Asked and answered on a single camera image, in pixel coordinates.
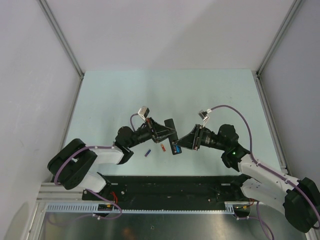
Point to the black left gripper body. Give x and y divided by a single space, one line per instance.
155 134

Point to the aluminium frame post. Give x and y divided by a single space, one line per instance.
280 34
50 16

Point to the right aluminium frame post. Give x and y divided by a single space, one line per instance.
280 34

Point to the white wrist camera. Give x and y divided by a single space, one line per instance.
204 115
143 112

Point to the aluminium front rail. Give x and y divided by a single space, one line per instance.
51 193

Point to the blue AAA battery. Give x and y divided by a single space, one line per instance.
178 150

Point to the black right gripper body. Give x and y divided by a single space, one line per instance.
196 141

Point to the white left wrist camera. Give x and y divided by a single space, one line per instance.
143 112

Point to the white slotted cable duct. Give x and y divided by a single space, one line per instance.
68 207

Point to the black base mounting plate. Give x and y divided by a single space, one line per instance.
220 188

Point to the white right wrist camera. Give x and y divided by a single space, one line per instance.
204 115

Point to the red orange AAA battery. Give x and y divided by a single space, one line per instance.
163 147

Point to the left aluminium frame post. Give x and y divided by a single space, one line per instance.
50 16

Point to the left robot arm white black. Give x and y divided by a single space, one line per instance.
76 165

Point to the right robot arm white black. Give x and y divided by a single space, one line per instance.
297 199

